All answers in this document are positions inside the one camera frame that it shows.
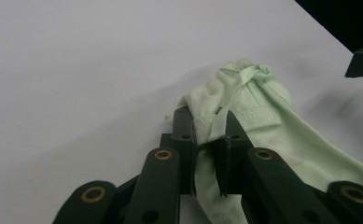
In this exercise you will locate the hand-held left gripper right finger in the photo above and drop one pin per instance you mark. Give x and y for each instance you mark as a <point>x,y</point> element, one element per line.
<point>232,155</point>

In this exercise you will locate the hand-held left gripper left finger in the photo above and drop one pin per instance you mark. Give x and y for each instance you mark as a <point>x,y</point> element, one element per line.
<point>184,146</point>

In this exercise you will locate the light green baby garment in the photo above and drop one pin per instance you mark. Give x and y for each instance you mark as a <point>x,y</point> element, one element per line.
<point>278,133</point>

